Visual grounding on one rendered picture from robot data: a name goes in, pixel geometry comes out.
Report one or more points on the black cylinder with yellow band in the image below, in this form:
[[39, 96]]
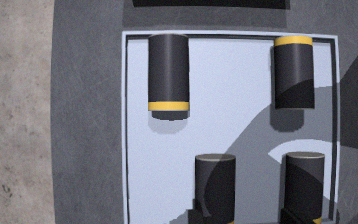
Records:
[[294, 73], [215, 187], [168, 72], [304, 182]]

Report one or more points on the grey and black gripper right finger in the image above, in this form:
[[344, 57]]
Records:
[[292, 215]]

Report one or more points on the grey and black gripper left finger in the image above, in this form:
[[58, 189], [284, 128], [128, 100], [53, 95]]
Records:
[[195, 217]]

